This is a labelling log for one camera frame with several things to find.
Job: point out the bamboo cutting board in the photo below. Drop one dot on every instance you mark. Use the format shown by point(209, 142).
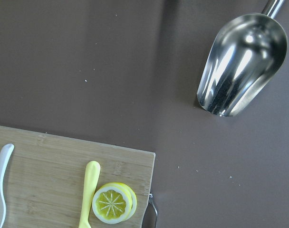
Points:
point(43, 183)

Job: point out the steel scoop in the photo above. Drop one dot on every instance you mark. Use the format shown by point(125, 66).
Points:
point(246, 53)

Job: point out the white ceramic spoon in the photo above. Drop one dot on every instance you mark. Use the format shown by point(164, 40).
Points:
point(5, 155)

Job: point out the lemon slice stack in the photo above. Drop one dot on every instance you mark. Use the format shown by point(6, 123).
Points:
point(114, 203)

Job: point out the yellow plastic knife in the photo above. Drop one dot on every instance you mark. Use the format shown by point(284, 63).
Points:
point(91, 177)

